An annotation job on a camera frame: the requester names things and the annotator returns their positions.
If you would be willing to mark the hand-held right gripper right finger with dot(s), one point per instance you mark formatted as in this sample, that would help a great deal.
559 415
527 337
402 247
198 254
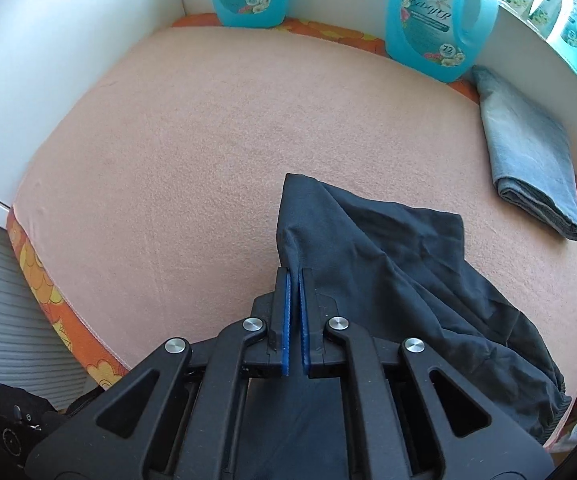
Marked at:
306 320

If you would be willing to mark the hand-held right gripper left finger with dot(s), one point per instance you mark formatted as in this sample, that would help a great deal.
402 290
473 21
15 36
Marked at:
284 320

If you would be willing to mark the black pants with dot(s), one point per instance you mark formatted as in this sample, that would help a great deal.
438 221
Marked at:
393 270

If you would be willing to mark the pink blanket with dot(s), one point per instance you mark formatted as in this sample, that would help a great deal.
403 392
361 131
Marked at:
168 160

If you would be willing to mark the orange floral bed sheet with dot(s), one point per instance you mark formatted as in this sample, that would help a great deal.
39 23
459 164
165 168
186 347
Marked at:
38 285

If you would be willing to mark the white ribbed radiator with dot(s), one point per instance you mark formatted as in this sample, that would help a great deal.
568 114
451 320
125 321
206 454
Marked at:
8 320

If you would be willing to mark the folded grey-blue cloth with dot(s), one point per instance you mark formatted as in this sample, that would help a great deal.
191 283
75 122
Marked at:
528 150

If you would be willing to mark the person's black jacket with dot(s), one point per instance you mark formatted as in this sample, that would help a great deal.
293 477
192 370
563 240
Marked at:
13 410

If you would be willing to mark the white surround board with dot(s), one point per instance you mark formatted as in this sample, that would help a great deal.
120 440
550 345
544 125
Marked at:
68 60

